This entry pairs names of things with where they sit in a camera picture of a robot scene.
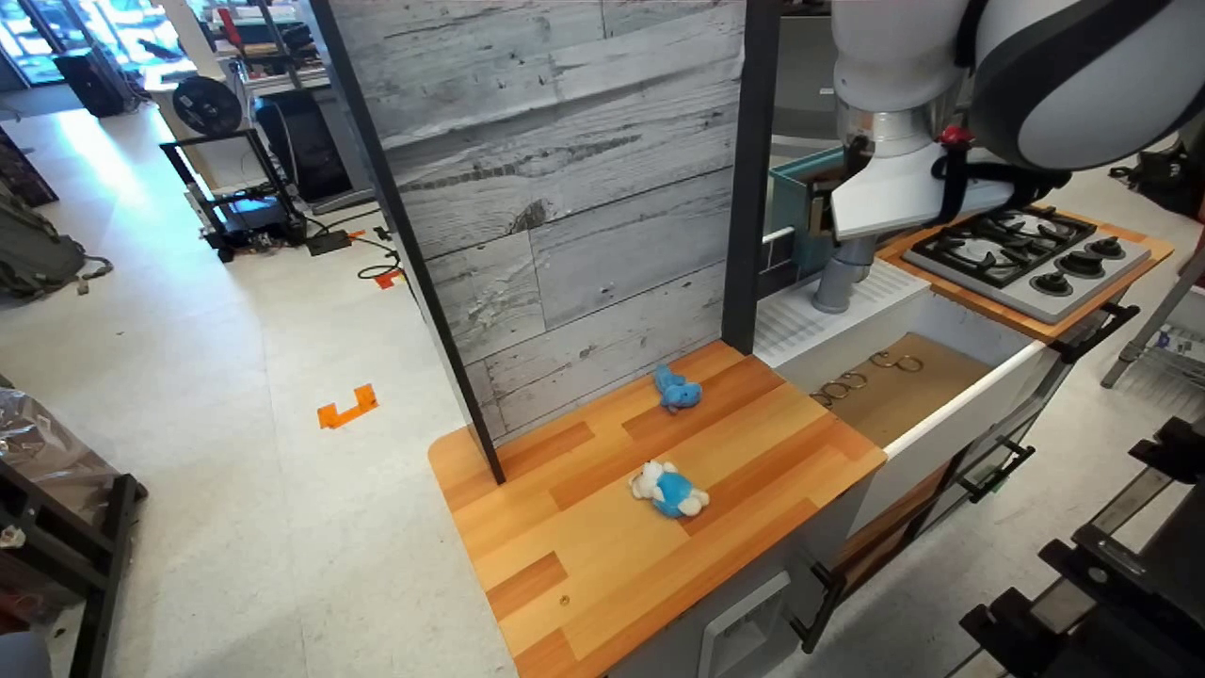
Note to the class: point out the grey toy faucet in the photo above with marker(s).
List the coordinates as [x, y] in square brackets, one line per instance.
[846, 274]

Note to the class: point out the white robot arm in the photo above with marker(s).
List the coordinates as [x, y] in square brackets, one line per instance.
[985, 105]

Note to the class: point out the small blue toy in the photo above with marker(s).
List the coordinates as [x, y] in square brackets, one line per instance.
[677, 393]

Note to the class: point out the blue and white toy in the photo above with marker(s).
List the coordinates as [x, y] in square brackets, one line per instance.
[667, 493]

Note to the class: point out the grey wood-pattern back panel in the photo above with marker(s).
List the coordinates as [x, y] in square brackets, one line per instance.
[564, 179]

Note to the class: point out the wooden butcher block countertop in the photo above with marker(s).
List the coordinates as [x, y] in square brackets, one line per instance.
[612, 523]

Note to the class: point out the teal storage bin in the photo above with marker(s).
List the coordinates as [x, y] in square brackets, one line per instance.
[798, 228]

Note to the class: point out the white toy sink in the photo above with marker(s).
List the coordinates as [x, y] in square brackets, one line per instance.
[907, 367]

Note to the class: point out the white kitchen cabinet base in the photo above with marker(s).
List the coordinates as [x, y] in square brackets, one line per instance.
[782, 606]

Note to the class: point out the black 3D printer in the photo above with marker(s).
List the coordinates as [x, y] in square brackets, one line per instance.
[226, 176]

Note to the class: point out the toy gas stove top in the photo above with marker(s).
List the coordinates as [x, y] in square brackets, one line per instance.
[1032, 270]

